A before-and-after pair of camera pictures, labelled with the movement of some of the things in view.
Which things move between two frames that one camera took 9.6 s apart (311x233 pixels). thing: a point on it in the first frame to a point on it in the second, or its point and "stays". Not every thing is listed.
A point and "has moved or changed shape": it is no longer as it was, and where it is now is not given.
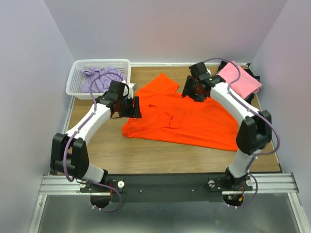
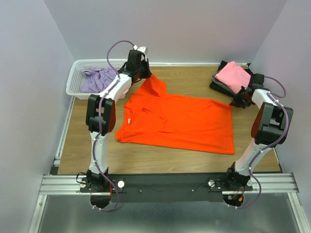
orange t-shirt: (168, 116) has moved or changed shape
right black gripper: (187, 84) to (236, 102)
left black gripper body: (127, 104) to (143, 69)
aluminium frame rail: (265, 183) stays
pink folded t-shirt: (243, 83) stays
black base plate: (160, 188) stays
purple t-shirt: (97, 80) stays
